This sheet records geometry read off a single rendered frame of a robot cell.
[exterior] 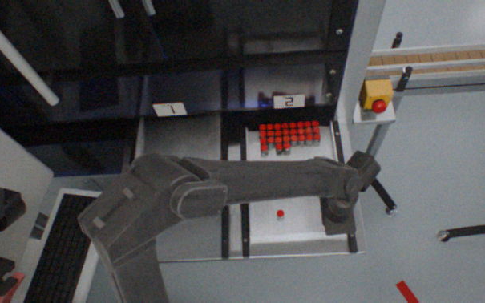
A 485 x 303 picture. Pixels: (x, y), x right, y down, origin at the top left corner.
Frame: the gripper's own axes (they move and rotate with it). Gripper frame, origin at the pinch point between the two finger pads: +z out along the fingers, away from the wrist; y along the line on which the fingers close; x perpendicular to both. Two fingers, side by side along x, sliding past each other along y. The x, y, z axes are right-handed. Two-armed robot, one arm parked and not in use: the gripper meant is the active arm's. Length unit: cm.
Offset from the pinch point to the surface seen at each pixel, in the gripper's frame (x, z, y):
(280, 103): 10.0, 0.5, 35.7
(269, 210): 15.1, 14.0, 9.0
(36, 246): 88, 22, 5
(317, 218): 2.1, 14.1, 5.7
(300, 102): 4.3, 0.8, 35.6
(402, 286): -42, 102, -2
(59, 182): 99, 46, 37
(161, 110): 44, 0, 36
